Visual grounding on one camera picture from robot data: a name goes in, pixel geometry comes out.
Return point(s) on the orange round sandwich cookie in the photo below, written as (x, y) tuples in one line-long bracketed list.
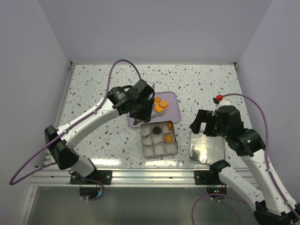
[(163, 103)]

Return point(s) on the black round cookie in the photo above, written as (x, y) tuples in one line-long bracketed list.
[(156, 130)]

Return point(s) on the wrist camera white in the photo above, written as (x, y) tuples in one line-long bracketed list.
[(151, 84), (219, 101)]

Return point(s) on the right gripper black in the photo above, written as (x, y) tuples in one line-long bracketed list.
[(203, 116)]

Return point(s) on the purple plastic tray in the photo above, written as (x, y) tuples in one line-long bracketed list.
[(173, 111)]

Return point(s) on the metal cookie tin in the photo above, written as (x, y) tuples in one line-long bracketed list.
[(154, 146)]

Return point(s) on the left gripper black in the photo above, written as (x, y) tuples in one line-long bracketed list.
[(146, 115)]

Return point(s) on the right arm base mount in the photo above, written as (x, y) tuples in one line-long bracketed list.
[(204, 178)]

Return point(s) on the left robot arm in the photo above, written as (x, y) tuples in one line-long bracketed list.
[(136, 100)]

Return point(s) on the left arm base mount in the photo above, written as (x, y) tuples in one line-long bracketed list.
[(102, 176)]

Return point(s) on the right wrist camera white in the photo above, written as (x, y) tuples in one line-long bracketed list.
[(219, 101)]

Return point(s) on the metal tin lid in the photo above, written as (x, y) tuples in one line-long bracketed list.
[(206, 150)]

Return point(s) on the aluminium rail front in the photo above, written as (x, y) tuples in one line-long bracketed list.
[(169, 178)]

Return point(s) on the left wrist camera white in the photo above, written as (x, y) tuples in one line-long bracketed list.
[(151, 84)]

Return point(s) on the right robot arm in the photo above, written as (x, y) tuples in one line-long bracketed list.
[(270, 202)]

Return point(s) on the metal tongs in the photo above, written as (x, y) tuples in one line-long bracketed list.
[(158, 114)]

